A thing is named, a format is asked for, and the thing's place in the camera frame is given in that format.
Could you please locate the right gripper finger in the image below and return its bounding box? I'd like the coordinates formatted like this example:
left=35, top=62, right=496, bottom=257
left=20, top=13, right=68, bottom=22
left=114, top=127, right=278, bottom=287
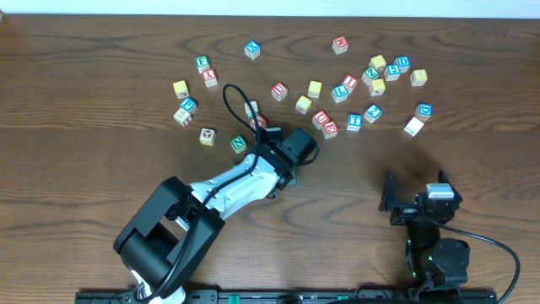
left=438, top=170, right=462, bottom=201
left=378, top=172, right=398, bottom=211

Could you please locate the blue T block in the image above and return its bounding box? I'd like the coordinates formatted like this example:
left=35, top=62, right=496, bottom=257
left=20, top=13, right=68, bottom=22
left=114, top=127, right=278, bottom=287
left=347, top=113, right=363, bottom=132

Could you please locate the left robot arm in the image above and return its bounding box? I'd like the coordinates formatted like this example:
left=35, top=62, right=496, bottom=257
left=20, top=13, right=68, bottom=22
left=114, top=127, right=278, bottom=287
left=113, top=128, right=318, bottom=303

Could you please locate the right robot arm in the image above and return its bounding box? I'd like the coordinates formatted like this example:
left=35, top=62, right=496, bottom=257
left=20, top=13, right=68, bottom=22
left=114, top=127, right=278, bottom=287
left=378, top=171, right=470, bottom=300

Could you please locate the red E block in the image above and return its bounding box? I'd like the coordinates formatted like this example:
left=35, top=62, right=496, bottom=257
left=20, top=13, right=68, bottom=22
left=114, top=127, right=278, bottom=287
left=321, top=120, right=339, bottom=139

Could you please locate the red U block lower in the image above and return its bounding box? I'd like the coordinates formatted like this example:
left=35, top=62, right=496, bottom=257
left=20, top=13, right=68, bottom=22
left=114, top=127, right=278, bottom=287
left=312, top=110, right=330, bottom=130

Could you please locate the red u block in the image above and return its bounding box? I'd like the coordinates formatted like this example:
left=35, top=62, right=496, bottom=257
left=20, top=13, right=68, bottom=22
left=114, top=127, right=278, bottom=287
left=271, top=82, right=289, bottom=101
left=312, top=110, right=330, bottom=130

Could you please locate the red A block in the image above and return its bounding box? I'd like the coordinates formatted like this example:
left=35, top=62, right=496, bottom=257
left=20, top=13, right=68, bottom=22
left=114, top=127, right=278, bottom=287
left=249, top=113, right=267, bottom=130

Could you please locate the plain wood block right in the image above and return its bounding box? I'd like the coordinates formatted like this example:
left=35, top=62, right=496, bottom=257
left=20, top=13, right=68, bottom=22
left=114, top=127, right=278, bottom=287
left=404, top=117, right=424, bottom=137

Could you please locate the red U block upper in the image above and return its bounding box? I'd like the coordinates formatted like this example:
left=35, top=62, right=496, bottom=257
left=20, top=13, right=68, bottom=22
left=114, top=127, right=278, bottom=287
left=271, top=82, right=289, bottom=101

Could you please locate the green N block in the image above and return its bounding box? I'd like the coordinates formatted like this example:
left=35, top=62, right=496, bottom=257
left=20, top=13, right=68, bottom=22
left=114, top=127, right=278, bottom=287
left=230, top=135, right=247, bottom=154

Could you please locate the wood block green side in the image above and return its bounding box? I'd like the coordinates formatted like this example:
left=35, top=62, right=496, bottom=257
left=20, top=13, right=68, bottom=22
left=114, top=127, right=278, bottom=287
left=244, top=100, right=259, bottom=119

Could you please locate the blue L block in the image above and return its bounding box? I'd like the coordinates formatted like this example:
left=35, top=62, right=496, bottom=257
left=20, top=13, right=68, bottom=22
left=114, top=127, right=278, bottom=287
left=332, top=84, right=348, bottom=103

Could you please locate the blue D block lower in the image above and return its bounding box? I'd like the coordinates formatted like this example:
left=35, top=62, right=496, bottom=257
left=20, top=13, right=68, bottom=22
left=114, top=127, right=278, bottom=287
left=414, top=103, right=433, bottom=122

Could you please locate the blue d block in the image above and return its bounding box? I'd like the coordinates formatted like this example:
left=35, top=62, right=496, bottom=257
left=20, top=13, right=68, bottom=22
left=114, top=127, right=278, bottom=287
left=394, top=56, right=411, bottom=73
left=414, top=103, right=433, bottom=122

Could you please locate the blue 2 block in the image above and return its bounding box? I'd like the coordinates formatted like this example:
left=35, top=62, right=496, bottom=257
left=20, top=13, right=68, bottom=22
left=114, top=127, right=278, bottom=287
left=364, top=104, right=382, bottom=123

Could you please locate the red I block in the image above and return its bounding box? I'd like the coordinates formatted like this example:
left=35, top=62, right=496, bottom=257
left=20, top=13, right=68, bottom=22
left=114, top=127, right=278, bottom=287
left=342, top=74, right=358, bottom=94

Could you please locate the wood picture block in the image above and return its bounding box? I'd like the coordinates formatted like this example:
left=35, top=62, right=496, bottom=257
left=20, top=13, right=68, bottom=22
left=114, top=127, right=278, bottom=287
left=199, top=128, right=216, bottom=146

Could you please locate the yellow block below Z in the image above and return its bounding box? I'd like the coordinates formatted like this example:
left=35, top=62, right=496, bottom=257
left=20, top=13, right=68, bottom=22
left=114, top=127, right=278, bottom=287
left=369, top=79, right=386, bottom=96

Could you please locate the green Z block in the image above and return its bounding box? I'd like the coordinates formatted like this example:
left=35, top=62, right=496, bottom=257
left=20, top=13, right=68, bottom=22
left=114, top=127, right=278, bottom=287
left=361, top=67, right=379, bottom=85

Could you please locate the yellow 8 block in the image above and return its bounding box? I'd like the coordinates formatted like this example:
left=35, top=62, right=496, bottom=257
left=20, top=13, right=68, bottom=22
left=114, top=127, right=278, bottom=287
left=410, top=69, right=428, bottom=87

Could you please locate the red H block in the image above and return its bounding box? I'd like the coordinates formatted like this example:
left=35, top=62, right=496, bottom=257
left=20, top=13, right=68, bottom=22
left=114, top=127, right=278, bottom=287
left=332, top=36, right=348, bottom=55

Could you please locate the blue X block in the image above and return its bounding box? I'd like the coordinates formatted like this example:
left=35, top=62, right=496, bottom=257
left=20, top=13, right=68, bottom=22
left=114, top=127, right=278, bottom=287
left=244, top=41, right=261, bottom=60

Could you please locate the blue 5 block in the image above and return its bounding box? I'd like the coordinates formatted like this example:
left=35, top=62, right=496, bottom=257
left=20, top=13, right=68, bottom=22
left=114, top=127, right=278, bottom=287
left=384, top=64, right=401, bottom=82

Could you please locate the red Y block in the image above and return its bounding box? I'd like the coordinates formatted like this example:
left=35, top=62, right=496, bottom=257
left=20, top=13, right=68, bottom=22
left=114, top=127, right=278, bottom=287
left=202, top=68, right=218, bottom=88

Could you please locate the blue P block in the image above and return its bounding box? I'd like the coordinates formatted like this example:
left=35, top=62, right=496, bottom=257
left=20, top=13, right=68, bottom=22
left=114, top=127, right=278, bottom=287
left=179, top=97, right=197, bottom=115

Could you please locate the blue D block upper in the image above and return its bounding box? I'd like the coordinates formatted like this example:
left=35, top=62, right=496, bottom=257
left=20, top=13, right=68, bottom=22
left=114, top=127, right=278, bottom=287
left=394, top=56, right=411, bottom=73

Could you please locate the plain wood red-sided block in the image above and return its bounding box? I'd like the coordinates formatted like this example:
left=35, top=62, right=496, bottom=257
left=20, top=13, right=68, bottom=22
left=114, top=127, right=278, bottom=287
left=173, top=108, right=192, bottom=127

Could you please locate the green F block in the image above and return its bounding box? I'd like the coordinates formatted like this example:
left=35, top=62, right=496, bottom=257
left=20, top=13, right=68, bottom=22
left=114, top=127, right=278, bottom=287
left=195, top=55, right=210, bottom=73

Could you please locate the left black cable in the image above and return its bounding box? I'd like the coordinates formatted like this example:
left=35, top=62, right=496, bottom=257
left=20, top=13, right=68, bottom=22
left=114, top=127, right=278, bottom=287
left=133, top=83, right=265, bottom=303

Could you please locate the black cable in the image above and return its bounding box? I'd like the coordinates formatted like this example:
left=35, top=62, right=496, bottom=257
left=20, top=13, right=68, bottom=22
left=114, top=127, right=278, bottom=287
left=133, top=83, right=265, bottom=303
left=425, top=213, right=522, bottom=304

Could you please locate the right black cable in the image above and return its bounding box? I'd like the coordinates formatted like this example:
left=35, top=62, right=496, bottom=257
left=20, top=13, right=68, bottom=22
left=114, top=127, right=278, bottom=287
left=425, top=213, right=522, bottom=304

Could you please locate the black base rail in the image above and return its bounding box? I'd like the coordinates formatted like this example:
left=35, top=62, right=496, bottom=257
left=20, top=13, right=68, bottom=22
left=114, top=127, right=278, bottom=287
left=74, top=288, right=499, bottom=304

